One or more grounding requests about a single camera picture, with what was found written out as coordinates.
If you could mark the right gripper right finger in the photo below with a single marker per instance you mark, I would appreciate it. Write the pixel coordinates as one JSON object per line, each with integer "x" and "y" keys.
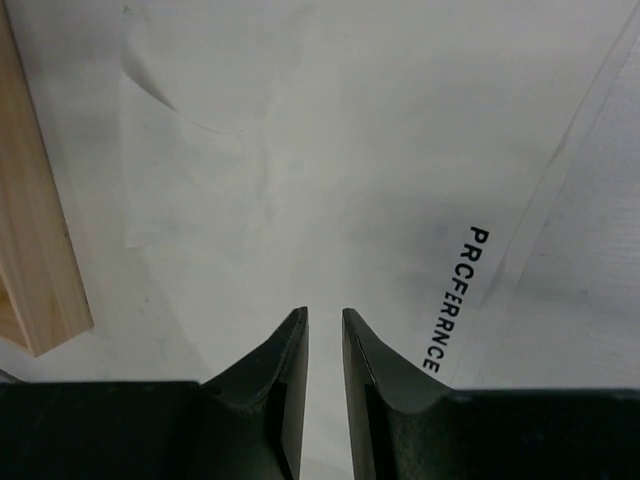
{"x": 404, "y": 424}

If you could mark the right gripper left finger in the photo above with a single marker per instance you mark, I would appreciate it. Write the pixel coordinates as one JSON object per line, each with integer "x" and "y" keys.
{"x": 245, "y": 423}

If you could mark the white underwear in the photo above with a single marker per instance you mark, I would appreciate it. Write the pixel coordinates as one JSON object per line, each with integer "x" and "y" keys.
{"x": 378, "y": 155}

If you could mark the wooden compartment tray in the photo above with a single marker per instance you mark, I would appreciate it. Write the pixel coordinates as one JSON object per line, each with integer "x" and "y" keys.
{"x": 43, "y": 301}

